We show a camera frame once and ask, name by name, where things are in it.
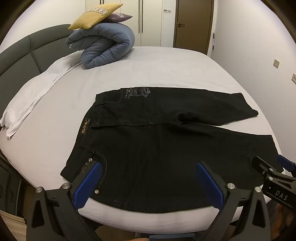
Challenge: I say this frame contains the grey padded headboard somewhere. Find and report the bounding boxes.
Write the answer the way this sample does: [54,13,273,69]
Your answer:
[0,24,78,77]

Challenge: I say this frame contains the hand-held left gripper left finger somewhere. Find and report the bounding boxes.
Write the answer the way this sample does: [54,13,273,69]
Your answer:
[26,161,104,241]

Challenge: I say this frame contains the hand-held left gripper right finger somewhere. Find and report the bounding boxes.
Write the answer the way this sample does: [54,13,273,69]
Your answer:
[196,161,271,241]

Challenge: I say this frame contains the purple cushion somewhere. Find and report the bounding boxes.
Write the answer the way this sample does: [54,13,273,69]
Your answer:
[105,13,133,24]

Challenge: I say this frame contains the brown door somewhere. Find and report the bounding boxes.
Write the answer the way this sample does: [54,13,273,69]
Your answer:
[173,0,214,55]

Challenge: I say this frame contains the person's right hand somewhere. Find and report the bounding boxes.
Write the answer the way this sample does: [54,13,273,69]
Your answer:
[273,203,296,237]

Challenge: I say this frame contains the white pillow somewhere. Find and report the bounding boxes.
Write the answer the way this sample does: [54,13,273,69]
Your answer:
[0,62,75,141]

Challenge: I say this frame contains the white wardrobe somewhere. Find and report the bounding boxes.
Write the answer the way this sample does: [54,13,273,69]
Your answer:
[85,0,176,47]

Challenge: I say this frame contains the rolled blue duvet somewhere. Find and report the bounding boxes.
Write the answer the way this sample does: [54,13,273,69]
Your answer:
[65,22,136,70]

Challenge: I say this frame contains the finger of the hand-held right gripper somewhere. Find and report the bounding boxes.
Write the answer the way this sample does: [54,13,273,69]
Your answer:
[277,154,296,173]
[252,156,285,180]

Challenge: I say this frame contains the bed with white sheet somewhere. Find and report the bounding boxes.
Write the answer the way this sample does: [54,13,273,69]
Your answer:
[0,46,284,232]

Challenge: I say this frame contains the yellow cushion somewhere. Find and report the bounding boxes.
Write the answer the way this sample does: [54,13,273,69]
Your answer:
[68,3,124,30]

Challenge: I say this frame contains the dark bedside cabinet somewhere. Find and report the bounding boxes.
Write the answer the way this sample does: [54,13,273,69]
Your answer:
[0,154,29,220]

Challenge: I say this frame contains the black denim pants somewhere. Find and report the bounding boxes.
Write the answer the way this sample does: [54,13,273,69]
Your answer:
[60,86,285,214]

